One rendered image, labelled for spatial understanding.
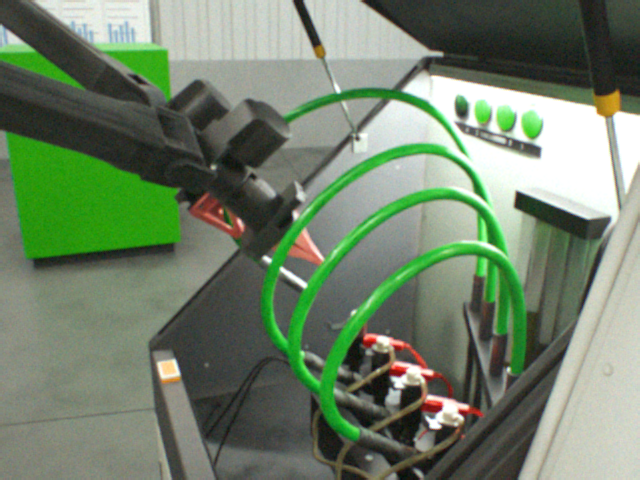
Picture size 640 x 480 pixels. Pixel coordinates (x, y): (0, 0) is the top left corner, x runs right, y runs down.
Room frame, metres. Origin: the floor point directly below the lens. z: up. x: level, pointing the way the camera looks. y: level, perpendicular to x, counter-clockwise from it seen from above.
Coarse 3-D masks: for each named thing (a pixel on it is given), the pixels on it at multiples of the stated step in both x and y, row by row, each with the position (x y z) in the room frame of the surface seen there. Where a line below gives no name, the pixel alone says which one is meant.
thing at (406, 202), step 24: (432, 192) 0.63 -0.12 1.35; (456, 192) 0.64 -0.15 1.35; (384, 216) 0.61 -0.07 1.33; (360, 240) 0.60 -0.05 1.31; (504, 240) 0.67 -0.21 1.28; (336, 264) 0.59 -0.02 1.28; (312, 288) 0.58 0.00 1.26; (504, 288) 0.67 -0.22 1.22; (504, 312) 0.67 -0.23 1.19; (288, 336) 0.58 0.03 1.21; (504, 336) 0.67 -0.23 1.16; (504, 360) 0.67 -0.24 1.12; (312, 384) 0.58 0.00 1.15; (360, 408) 0.60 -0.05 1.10; (384, 408) 0.62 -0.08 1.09
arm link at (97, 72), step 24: (0, 0) 0.95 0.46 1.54; (24, 0) 0.95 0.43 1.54; (0, 24) 0.95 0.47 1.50; (24, 24) 0.94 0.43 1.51; (48, 24) 0.94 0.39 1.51; (48, 48) 0.94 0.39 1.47; (72, 48) 0.93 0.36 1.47; (96, 48) 0.95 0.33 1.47; (72, 72) 0.93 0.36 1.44; (96, 72) 0.92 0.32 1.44; (120, 72) 0.92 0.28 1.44; (120, 96) 0.91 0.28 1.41; (144, 96) 0.90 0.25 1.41
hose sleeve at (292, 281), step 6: (264, 258) 0.86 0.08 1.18; (258, 264) 0.86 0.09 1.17; (264, 264) 0.86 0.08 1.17; (282, 270) 0.86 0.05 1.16; (282, 276) 0.86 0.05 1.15; (288, 276) 0.86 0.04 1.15; (294, 276) 0.86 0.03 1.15; (288, 282) 0.86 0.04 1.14; (294, 282) 0.86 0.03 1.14; (300, 282) 0.86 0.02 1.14; (294, 288) 0.86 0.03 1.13; (300, 288) 0.86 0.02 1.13
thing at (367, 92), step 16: (336, 96) 0.86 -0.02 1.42; (352, 96) 0.86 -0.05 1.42; (368, 96) 0.86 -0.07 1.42; (384, 96) 0.85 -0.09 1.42; (400, 96) 0.85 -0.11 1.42; (288, 112) 0.86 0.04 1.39; (304, 112) 0.86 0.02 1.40; (432, 112) 0.85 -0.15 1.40; (448, 128) 0.85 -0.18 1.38; (464, 144) 0.85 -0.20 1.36; (224, 208) 0.86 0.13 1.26; (480, 224) 0.85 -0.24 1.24; (240, 240) 0.86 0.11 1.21; (480, 240) 0.85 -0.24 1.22; (480, 256) 0.85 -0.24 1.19; (480, 272) 0.85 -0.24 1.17
